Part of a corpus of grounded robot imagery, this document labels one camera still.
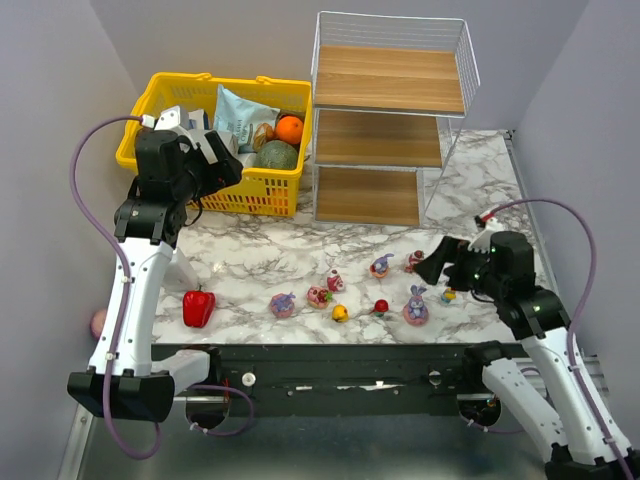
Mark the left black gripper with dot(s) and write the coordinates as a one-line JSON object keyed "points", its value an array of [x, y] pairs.
{"points": [[220, 163]]}

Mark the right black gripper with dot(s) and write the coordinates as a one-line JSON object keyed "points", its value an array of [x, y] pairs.
{"points": [[455, 267]]}

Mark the large purple bunny toy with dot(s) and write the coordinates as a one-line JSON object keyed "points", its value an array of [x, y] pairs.
{"points": [[415, 311]]}

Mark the red cherry toy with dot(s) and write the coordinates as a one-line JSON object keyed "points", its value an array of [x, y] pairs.
{"points": [[380, 308]]}

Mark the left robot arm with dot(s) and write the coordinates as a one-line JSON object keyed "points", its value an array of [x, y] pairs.
{"points": [[121, 379]]}

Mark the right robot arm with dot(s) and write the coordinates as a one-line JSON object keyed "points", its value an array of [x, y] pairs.
{"points": [[570, 425]]}

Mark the yellow blue duck toy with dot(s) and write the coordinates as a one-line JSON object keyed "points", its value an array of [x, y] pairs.
{"points": [[448, 296]]}

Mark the red white figure toy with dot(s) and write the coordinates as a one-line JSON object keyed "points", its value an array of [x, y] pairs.
{"points": [[413, 259]]}

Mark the white can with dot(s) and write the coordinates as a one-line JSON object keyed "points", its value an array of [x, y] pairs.
{"points": [[247, 159]]}

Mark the white blue box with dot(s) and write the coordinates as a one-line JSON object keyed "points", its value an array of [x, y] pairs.
{"points": [[198, 120]]}

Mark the yellow plastic basket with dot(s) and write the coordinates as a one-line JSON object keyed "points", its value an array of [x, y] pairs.
{"points": [[261, 191]]}

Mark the blue snack bag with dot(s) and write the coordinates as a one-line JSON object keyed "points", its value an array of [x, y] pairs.
{"points": [[240, 117]]}

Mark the brown onion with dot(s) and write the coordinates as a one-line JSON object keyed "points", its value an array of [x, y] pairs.
{"points": [[264, 133]]}

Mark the green melon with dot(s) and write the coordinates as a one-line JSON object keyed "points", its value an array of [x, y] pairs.
{"points": [[277, 155]]}

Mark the white plastic bottle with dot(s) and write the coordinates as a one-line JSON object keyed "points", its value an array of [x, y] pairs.
{"points": [[180, 276]]}

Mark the orange fruit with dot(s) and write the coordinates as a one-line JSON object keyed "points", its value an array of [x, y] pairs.
{"points": [[289, 129]]}

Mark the red bell pepper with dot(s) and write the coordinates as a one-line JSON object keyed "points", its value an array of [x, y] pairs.
{"points": [[197, 308]]}

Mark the pink bear toy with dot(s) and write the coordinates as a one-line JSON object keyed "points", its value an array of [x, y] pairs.
{"points": [[335, 282]]}

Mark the pink ball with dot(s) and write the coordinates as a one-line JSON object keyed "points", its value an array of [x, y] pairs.
{"points": [[97, 323]]}

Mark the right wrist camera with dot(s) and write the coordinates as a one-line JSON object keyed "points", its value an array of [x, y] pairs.
{"points": [[487, 225]]}

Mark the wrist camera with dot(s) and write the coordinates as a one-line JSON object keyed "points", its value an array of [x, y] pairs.
{"points": [[176, 119], [487, 225]]}

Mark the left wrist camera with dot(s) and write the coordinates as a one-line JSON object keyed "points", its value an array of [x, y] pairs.
{"points": [[176, 119]]}

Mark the white wire wooden shelf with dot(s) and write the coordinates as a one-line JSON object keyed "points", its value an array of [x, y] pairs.
{"points": [[390, 95]]}

